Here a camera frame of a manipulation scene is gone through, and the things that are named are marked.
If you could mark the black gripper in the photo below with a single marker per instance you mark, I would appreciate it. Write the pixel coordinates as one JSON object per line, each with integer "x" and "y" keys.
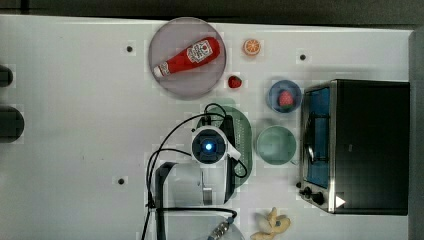
{"x": 218, "y": 133}

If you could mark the green oval strainer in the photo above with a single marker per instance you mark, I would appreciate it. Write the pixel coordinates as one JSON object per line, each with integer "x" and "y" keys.
{"x": 243, "y": 143}

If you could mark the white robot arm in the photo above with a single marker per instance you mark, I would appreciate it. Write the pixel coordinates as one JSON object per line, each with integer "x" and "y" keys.
{"x": 176, "y": 187}

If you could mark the small red strawberry toy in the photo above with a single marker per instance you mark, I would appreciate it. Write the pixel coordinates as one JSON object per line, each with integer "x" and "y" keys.
{"x": 234, "y": 82}

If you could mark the green bowl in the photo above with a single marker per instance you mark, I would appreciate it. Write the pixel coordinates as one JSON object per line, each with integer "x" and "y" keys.
{"x": 276, "y": 145}

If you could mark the blue bowl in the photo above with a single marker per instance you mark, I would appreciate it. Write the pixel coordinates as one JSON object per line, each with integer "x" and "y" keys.
{"x": 275, "y": 90}

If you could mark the red strawberry in bowl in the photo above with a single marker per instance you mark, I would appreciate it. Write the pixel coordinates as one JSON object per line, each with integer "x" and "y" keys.
{"x": 285, "y": 99}

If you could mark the red ketchup bottle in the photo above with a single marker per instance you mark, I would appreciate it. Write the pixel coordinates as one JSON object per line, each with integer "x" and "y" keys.
{"x": 196, "y": 55}

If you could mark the orange slice toy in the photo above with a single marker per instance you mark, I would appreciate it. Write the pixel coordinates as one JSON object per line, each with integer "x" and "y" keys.
{"x": 251, "y": 47}

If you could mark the grey round plate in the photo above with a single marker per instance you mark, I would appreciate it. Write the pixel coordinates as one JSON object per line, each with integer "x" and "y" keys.
{"x": 172, "y": 38}

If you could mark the peeled banana toy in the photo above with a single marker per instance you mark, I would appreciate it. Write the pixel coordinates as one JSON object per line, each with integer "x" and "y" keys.
{"x": 270, "y": 225}

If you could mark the black toaster oven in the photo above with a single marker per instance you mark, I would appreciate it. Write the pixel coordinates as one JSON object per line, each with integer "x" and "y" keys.
{"x": 354, "y": 147}

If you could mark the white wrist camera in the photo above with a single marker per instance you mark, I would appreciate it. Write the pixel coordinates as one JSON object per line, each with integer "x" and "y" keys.
{"x": 232, "y": 152}

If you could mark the black cylinder post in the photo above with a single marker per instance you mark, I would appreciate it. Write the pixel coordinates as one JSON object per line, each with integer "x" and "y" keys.
{"x": 12, "y": 124}
{"x": 6, "y": 76}

